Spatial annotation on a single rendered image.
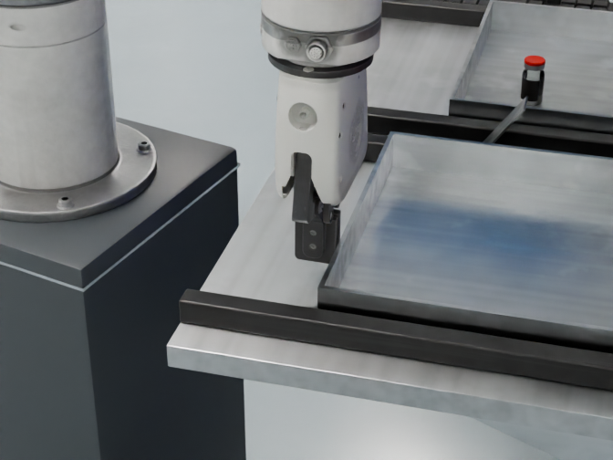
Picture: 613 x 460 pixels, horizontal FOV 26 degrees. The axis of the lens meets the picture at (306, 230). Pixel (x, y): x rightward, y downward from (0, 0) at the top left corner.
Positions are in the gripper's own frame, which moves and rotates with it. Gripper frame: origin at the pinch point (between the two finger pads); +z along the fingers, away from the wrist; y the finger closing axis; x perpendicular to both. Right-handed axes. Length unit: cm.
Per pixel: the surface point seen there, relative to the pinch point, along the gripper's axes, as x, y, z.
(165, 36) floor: 104, 237, 95
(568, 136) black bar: -16.9, 26.0, 2.1
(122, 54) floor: 111, 222, 95
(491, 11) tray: -6, 52, 2
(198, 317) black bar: 6.9, -8.3, 3.4
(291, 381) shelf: -1.1, -11.2, 5.6
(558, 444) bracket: -20.3, -2.7, 14.0
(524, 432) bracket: -17.5, -2.7, 13.4
